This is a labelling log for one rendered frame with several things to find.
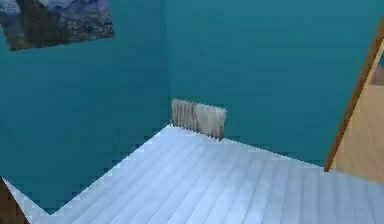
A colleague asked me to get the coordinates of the dark brown wooden furniture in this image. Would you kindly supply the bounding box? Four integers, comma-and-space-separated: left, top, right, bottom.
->
0, 178, 30, 224

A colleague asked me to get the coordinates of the framed mountain landscape picture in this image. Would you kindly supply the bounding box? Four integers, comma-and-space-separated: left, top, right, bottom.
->
0, 0, 115, 52

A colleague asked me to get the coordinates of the grey ribbed radiator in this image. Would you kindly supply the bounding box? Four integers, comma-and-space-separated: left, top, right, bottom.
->
170, 98, 227, 141

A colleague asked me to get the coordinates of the brown wooden door frame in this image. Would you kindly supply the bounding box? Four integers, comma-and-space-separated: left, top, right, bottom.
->
323, 18, 384, 173

